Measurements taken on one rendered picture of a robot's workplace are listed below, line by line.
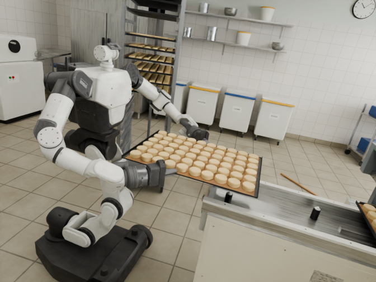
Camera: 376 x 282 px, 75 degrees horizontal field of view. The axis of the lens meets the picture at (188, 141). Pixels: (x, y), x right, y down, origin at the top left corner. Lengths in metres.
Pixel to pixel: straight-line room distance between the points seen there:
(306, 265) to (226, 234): 0.34
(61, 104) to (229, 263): 0.99
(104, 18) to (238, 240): 4.20
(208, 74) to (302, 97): 1.84
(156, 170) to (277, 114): 3.68
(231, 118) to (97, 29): 2.75
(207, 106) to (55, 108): 3.66
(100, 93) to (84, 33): 3.81
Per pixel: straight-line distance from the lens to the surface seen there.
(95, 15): 4.85
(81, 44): 5.02
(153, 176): 0.99
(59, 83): 1.12
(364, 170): 1.57
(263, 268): 1.26
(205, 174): 1.03
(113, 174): 0.93
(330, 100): 5.31
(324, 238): 1.16
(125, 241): 1.89
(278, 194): 1.38
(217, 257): 1.27
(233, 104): 4.45
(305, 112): 5.25
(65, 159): 0.97
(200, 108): 4.54
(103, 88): 1.20
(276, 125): 4.55
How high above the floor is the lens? 1.53
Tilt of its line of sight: 22 degrees down
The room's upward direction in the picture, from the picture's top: 9 degrees clockwise
